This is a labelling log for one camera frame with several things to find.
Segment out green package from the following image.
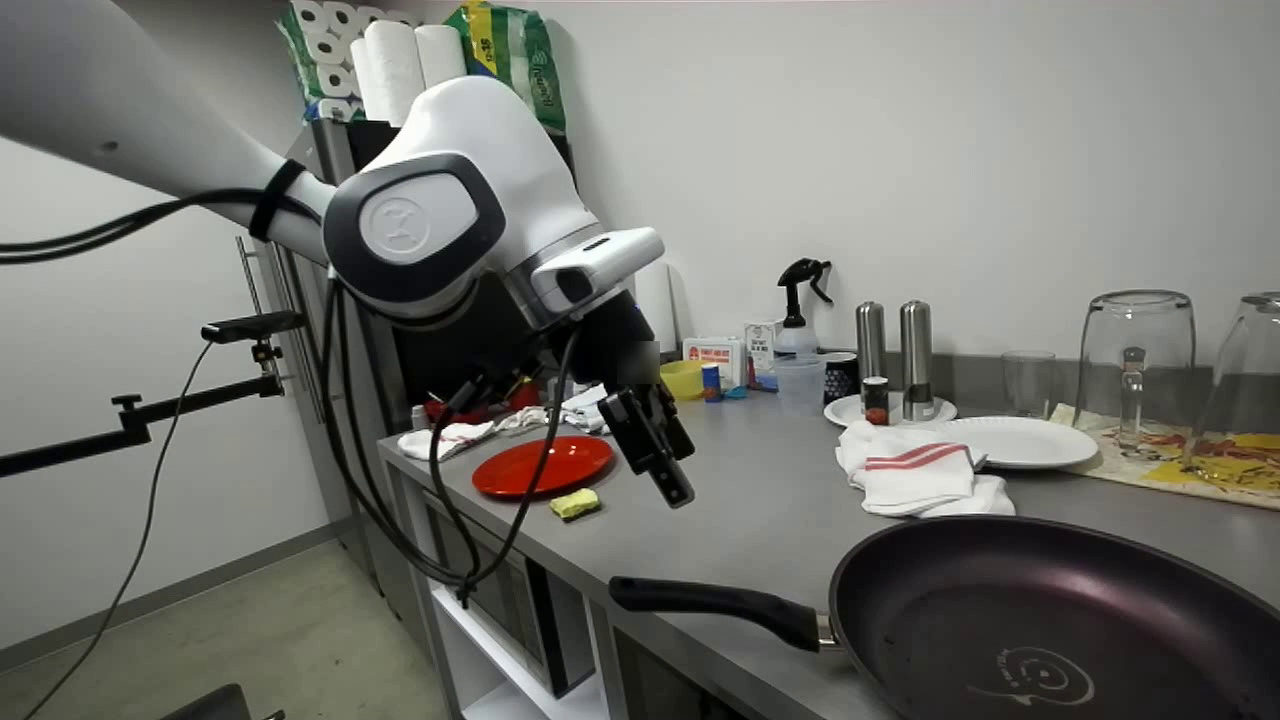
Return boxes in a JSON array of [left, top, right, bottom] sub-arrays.
[[443, 0, 570, 135]]

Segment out dark frying pan black handle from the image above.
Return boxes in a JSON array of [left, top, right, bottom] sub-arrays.
[[609, 517, 1280, 720]]

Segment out patterned paper towel pack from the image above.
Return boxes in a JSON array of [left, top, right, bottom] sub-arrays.
[[270, 0, 359, 130]]

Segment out white towel red stripe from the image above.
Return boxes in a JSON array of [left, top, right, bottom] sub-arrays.
[[831, 415, 1020, 525]]

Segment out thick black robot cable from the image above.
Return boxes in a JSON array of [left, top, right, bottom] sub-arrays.
[[0, 183, 582, 607]]

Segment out tall black cabinet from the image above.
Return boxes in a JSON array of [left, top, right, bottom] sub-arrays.
[[236, 117, 574, 564]]

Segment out clear spray bottle black nozzle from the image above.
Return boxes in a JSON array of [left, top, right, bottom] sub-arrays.
[[773, 251, 839, 402]]

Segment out small white box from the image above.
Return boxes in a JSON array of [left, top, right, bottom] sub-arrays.
[[740, 322, 778, 398]]

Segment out small dark spice jar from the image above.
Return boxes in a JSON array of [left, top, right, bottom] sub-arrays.
[[858, 371, 895, 427]]

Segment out yellow sponge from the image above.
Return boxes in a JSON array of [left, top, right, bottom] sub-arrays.
[[549, 484, 604, 525]]

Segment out white paper towel roll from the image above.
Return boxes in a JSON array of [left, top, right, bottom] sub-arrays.
[[348, 16, 429, 132], [413, 19, 471, 92], [633, 257, 692, 362]]

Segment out upturned clear glass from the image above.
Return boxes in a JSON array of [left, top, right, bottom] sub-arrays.
[[1197, 290, 1280, 442], [1071, 284, 1199, 450]]

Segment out red plate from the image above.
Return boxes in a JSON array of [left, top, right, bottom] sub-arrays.
[[468, 432, 620, 504]]

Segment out thin black cable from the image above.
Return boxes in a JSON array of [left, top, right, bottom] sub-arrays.
[[15, 337, 218, 720]]

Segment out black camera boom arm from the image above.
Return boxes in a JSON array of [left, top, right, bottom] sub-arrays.
[[0, 308, 311, 480]]

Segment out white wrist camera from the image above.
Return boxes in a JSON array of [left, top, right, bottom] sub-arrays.
[[527, 224, 668, 322]]

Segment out white towel blue stripes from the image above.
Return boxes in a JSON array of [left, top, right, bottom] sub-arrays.
[[493, 379, 616, 442]]

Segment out colourful placemat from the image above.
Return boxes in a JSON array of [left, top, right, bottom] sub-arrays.
[[1046, 402, 1280, 517]]

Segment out red black clamp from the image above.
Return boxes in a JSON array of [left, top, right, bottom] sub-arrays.
[[419, 386, 545, 432]]

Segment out white dinner plate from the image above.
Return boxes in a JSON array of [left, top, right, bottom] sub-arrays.
[[930, 413, 1105, 477]]

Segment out steel shaker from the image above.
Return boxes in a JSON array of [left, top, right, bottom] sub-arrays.
[[851, 295, 886, 394], [895, 295, 937, 425]]

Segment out small white plate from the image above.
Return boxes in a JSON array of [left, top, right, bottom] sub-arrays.
[[818, 390, 964, 432]]

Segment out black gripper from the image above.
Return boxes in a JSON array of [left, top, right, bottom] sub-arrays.
[[564, 293, 699, 513]]

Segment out crumpled white cloth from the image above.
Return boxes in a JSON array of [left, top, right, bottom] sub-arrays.
[[392, 415, 502, 468]]

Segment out dark glossy undercounter appliance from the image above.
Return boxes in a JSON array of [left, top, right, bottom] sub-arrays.
[[433, 495, 599, 699]]

